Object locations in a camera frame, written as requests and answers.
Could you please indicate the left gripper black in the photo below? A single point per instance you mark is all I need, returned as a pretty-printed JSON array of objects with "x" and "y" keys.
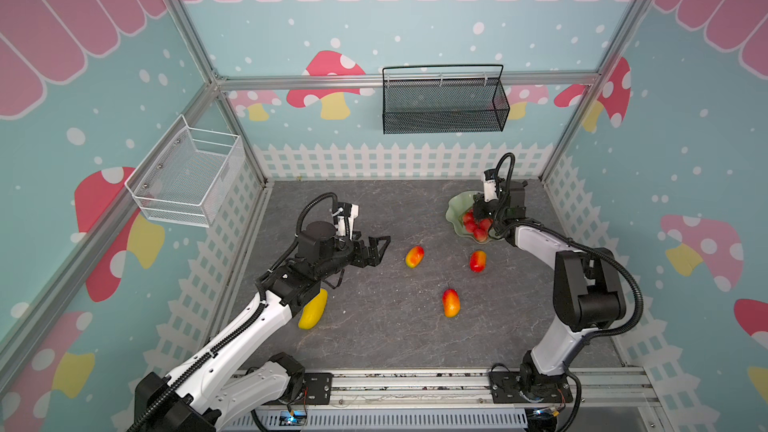
[{"x": 361, "y": 261}]

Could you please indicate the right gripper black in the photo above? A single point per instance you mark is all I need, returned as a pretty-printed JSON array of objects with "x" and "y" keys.
[{"x": 483, "y": 210}]

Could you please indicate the red lychee bunch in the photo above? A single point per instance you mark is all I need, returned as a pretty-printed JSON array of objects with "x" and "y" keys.
[{"x": 478, "y": 229}]

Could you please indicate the red-yellow mango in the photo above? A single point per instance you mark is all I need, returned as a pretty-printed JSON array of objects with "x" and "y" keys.
[
  {"x": 478, "y": 261},
  {"x": 451, "y": 303},
  {"x": 415, "y": 256}
]

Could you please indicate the yellow mango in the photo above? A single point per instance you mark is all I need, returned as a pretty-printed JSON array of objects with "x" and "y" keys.
[{"x": 313, "y": 312}]

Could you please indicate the red-yellow mango front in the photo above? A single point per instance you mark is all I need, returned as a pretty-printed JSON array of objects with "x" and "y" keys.
[{"x": 451, "y": 303}]

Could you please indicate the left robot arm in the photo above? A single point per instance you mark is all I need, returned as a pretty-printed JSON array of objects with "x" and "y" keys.
[{"x": 203, "y": 393}]

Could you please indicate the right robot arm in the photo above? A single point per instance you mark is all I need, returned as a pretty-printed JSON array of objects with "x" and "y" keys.
[{"x": 593, "y": 295}]

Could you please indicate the green wavy fruit bowl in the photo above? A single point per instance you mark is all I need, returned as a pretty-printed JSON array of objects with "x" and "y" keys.
[{"x": 457, "y": 206}]

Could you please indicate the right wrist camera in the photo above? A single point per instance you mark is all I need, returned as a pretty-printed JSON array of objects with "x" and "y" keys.
[{"x": 490, "y": 185}]

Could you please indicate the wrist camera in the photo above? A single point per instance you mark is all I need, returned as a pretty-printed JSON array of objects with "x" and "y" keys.
[
  {"x": 490, "y": 185},
  {"x": 344, "y": 216}
]

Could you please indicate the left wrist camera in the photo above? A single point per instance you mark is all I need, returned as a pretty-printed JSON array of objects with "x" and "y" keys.
[{"x": 344, "y": 216}]

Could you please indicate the black mesh wall basket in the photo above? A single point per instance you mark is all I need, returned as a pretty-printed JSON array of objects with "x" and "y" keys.
[{"x": 445, "y": 98}]

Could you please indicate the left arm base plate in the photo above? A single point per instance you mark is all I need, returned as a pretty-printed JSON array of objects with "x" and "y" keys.
[{"x": 310, "y": 389}]

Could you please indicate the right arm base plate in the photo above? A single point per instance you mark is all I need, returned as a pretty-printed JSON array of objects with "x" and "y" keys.
[{"x": 511, "y": 387}]

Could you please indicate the white wire wall basket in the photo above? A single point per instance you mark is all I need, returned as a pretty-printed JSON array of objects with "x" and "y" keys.
[{"x": 187, "y": 175}]

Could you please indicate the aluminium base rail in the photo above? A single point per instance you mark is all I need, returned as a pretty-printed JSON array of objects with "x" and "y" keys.
[{"x": 621, "y": 387}]

